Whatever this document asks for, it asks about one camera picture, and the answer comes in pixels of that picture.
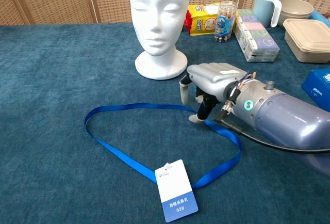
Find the pastel tissue multipack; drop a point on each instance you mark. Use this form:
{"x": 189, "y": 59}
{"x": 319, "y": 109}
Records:
{"x": 257, "y": 38}

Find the beige bowl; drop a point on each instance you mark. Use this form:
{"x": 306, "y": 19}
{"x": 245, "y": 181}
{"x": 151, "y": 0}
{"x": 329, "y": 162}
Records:
{"x": 296, "y": 8}

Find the light blue mug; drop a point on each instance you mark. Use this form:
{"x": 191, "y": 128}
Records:
{"x": 264, "y": 8}

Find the blue pink Oreo box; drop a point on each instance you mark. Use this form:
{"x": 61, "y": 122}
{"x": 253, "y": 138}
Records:
{"x": 318, "y": 89}

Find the blue cylindrical tube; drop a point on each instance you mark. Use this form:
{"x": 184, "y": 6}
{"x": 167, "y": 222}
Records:
{"x": 321, "y": 18}

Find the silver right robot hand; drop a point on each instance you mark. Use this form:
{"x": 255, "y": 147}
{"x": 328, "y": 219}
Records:
{"x": 214, "y": 75}

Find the beige lidded lunch box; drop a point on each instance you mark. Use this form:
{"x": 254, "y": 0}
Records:
{"x": 309, "y": 40}

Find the yellow Lipo biscuit bag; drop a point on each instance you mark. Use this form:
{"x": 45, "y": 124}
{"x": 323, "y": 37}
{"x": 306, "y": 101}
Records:
{"x": 201, "y": 20}

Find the clear candy jar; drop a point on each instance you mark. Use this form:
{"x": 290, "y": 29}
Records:
{"x": 224, "y": 22}

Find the blue table cloth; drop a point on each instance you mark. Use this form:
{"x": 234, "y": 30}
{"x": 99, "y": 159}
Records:
{"x": 51, "y": 92}

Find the white foam mannequin head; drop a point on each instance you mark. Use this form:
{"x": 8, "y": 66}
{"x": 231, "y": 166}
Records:
{"x": 158, "y": 15}

